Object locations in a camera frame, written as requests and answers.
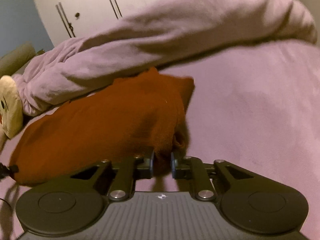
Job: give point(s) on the lilac duvet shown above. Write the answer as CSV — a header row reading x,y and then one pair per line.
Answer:
x,y
162,45

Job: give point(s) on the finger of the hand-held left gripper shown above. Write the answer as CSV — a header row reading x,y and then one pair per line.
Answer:
x,y
8,170

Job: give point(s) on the lilac bed sheet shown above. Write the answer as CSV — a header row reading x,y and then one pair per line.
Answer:
x,y
250,105

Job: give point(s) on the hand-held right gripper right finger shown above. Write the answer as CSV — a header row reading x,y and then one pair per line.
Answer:
x,y
173,166

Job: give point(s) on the cream faced plush toy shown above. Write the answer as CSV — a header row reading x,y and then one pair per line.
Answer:
x,y
10,105

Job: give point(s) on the white wardrobe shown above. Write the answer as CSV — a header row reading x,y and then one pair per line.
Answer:
x,y
87,0

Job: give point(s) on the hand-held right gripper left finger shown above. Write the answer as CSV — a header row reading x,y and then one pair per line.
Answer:
x,y
151,165

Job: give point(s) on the brown knit cardigan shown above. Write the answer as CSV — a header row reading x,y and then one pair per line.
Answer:
x,y
100,125

